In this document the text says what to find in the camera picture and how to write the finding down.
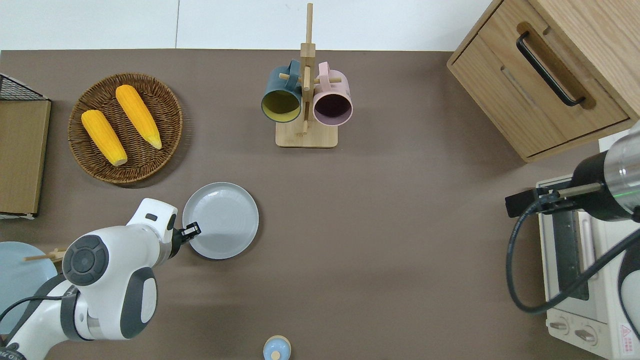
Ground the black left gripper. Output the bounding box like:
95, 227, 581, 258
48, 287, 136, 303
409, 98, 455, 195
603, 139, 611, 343
169, 222, 202, 260

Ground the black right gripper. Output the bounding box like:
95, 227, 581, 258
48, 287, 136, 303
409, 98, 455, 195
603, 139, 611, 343
505, 150, 640, 222

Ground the gray plate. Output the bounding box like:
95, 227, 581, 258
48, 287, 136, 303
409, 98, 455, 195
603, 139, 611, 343
182, 182, 260, 260

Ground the light blue plate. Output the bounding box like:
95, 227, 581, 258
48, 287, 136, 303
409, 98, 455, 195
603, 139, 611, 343
0, 241, 59, 336

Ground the round wicker tray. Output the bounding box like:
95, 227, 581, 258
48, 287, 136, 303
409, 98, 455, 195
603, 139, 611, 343
67, 73, 184, 185

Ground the wooden drawer cabinet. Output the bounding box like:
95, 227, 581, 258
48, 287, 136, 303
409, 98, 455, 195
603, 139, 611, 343
446, 0, 640, 163

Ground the long pointed yellow corn cob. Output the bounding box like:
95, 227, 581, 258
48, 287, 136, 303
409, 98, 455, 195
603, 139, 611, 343
116, 85, 163, 150

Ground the short blunt yellow corn cob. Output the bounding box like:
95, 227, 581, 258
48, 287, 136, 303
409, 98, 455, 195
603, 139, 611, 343
81, 110, 128, 167

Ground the cream toaster oven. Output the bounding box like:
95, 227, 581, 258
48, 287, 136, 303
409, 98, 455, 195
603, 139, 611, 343
536, 175, 640, 360

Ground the brown table mat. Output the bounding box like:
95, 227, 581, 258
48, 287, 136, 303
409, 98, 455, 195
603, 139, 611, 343
0, 48, 640, 360

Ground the wooden mug tree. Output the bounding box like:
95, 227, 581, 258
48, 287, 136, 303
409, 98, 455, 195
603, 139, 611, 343
276, 2, 343, 149

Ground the teal mug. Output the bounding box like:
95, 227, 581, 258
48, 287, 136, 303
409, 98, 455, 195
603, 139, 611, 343
260, 60, 303, 124

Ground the pink mug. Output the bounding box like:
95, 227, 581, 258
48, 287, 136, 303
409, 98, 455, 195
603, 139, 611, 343
312, 61, 354, 127

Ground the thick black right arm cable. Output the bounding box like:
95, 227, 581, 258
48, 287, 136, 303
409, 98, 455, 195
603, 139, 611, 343
506, 200, 640, 314

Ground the black cabinet handle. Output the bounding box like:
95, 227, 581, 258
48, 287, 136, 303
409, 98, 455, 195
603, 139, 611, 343
516, 31, 586, 107

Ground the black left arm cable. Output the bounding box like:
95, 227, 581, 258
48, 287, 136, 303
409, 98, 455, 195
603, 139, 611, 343
0, 295, 68, 346

